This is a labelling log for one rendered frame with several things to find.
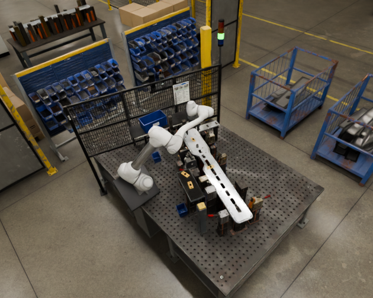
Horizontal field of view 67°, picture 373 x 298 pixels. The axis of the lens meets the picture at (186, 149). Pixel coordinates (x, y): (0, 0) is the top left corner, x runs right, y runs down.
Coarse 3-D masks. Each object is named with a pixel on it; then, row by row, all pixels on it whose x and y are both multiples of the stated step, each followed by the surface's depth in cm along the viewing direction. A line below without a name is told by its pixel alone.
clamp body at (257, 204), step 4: (256, 196) 264; (260, 196) 264; (256, 200) 260; (260, 200) 260; (256, 204) 259; (260, 204) 262; (252, 208) 263; (256, 208) 265; (260, 208) 268; (252, 212) 269; (256, 212) 273; (256, 216) 278; (248, 220) 285; (252, 220) 279; (256, 220) 283; (260, 220) 286
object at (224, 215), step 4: (220, 212) 254; (224, 212) 254; (220, 216) 251; (224, 216) 251; (228, 216) 254; (220, 220) 253; (224, 220) 256; (228, 220) 259; (220, 224) 258; (224, 224) 262; (220, 228) 266; (224, 228) 268; (216, 232) 279; (220, 232) 270; (224, 232) 274; (220, 236) 275
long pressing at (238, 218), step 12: (192, 132) 340; (192, 144) 326; (204, 144) 325; (204, 168) 300; (216, 168) 299; (216, 180) 287; (228, 180) 287; (228, 204) 267; (240, 204) 266; (240, 216) 257; (252, 216) 256
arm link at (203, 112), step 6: (198, 108) 291; (204, 108) 289; (210, 108) 289; (198, 114) 291; (204, 114) 286; (210, 114) 289; (198, 120) 281; (186, 126) 275; (192, 126) 279; (180, 132) 267
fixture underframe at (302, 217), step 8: (96, 160) 390; (104, 176) 416; (112, 184) 394; (128, 208) 386; (304, 216) 343; (296, 224) 336; (304, 224) 354; (288, 232) 328; (168, 240) 309; (280, 240) 319; (176, 248) 319; (272, 248) 312; (168, 256) 336; (176, 256) 334; (184, 256) 312; (264, 256) 307; (192, 264) 305; (256, 264) 301; (200, 272) 299; (208, 280) 293; (208, 288) 289; (216, 288) 287; (216, 296) 283
